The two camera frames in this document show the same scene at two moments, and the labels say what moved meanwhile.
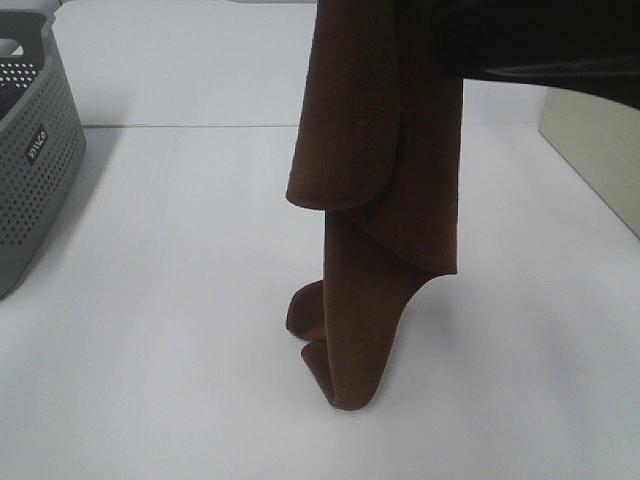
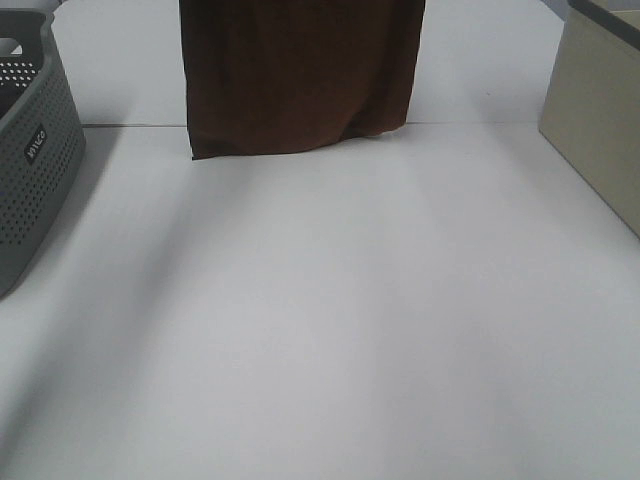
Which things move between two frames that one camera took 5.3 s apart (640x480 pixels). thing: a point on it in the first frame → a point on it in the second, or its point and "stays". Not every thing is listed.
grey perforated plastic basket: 43,144 stays
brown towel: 378,149 → 271,76
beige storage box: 601,137 stays
